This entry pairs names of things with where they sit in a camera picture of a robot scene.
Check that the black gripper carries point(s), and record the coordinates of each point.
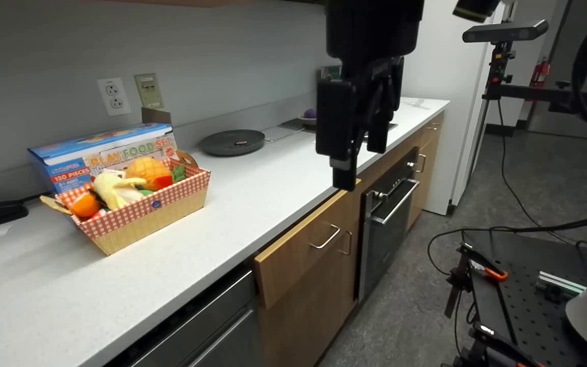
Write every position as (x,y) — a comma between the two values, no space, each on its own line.
(369,40)

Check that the wooden top drawer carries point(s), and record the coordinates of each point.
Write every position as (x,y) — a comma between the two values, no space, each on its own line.
(282,264)

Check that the grey appliance drawer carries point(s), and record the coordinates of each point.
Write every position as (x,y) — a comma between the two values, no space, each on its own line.
(218,329)

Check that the white refrigerator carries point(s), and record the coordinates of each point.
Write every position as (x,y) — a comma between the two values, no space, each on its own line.
(447,68)

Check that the black dishwasher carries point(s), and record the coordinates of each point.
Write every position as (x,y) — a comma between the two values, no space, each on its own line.
(384,216)

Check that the dark round plate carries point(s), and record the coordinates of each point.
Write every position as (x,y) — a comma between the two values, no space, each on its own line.
(233,144)

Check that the red fire extinguisher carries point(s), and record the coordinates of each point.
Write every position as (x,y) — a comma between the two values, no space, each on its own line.
(542,71)

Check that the checkered cardboard food tray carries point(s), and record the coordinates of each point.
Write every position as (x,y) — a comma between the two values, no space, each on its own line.
(117,229)

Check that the toy yellow banana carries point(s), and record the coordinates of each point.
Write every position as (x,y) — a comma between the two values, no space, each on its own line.
(117,191)

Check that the black robot cart table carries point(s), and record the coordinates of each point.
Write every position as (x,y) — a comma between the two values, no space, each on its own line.
(530,300)

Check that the blue play food box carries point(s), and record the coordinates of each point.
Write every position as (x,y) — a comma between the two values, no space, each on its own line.
(73,164)

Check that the toy orange fruit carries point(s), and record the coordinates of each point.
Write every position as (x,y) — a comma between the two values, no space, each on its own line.
(87,206)

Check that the black camera on stand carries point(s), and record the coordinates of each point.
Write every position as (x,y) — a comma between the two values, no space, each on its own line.
(507,32)

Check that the beige wall switch plate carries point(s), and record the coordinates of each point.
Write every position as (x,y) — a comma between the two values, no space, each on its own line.
(147,88)

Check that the white wall outlet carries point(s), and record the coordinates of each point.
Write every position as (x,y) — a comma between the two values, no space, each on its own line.
(116,97)

